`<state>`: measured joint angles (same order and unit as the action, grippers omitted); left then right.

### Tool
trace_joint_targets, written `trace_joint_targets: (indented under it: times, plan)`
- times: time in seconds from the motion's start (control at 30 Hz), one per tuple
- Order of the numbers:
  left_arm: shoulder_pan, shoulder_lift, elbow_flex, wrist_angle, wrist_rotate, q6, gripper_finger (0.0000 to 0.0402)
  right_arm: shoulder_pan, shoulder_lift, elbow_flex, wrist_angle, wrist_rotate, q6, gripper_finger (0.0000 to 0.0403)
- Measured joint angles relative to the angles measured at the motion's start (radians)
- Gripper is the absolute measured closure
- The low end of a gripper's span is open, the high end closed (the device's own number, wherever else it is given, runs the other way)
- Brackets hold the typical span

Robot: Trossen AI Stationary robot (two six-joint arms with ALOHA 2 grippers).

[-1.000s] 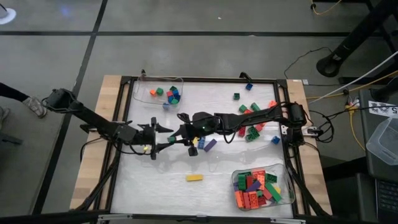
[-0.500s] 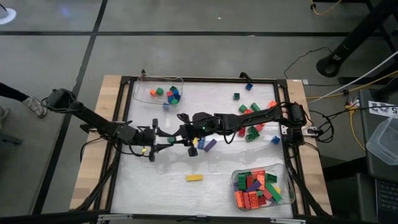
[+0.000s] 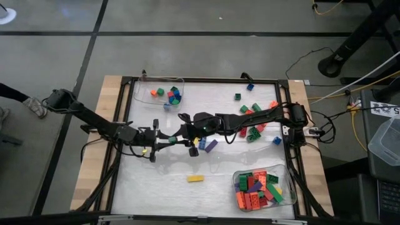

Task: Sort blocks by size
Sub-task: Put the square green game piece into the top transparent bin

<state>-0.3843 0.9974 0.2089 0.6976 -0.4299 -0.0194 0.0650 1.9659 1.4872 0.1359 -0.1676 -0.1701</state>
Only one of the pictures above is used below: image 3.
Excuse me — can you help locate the person's leg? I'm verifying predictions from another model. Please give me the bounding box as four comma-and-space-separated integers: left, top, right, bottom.
0, 82, 31, 103

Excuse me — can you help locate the power strip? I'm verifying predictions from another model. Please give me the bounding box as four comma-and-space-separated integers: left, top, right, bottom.
345, 96, 363, 113

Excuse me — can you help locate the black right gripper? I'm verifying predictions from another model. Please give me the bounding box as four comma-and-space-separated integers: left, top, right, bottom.
173, 111, 224, 158

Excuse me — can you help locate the person's shoe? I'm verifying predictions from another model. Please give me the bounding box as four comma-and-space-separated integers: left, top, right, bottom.
22, 96, 48, 119
0, 106, 10, 126

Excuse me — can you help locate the white round base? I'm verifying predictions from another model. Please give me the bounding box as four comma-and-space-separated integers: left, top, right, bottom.
0, 7, 17, 26

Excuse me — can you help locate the wooden table board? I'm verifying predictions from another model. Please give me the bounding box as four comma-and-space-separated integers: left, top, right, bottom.
287, 79, 334, 216
70, 74, 124, 212

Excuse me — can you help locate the silver mounting bar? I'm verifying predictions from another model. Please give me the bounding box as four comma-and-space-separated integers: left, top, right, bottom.
98, 214, 309, 225

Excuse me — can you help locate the clear plastic bin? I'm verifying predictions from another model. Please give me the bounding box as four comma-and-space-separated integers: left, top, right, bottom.
232, 164, 297, 213
133, 76, 185, 113

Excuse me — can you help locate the dark side cart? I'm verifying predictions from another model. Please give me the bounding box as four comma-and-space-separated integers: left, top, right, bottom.
361, 89, 400, 225

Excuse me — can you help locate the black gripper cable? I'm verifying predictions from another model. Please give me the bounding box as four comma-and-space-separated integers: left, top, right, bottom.
177, 112, 243, 145
120, 124, 157, 159

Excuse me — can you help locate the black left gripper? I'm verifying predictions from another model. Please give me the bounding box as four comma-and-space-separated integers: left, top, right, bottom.
137, 119, 191, 163

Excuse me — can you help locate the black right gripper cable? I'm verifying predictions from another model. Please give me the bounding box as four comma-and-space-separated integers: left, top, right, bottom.
177, 112, 243, 145

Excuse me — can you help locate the clear plastic container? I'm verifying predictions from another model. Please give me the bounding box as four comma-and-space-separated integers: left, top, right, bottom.
367, 117, 400, 166

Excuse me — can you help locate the white paper label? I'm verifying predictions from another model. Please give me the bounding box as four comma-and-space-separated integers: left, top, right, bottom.
369, 100, 400, 119

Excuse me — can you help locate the black chair leg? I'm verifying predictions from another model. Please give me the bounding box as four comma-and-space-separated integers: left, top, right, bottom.
0, 132, 23, 147

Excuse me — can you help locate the black cable bundle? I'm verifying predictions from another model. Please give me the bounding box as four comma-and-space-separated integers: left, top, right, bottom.
312, 109, 337, 144

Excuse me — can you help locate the long purple block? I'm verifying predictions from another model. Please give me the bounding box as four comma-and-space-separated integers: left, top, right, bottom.
246, 181, 264, 194
204, 139, 219, 154

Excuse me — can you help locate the black keyboard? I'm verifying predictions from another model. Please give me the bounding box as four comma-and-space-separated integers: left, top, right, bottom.
376, 179, 400, 224

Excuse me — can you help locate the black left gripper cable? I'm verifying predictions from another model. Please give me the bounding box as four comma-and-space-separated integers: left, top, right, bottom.
120, 124, 157, 159

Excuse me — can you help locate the white cable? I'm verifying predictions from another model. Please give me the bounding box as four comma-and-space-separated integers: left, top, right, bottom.
309, 49, 400, 106

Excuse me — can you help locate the yellow cable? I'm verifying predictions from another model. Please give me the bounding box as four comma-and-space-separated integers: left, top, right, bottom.
311, 0, 344, 16
307, 70, 400, 153

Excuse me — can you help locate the long green block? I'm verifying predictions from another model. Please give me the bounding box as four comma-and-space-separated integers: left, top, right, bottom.
266, 182, 284, 204

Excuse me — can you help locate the black stand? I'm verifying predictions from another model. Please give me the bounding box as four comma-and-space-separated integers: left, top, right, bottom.
317, 0, 400, 79
371, 77, 400, 103

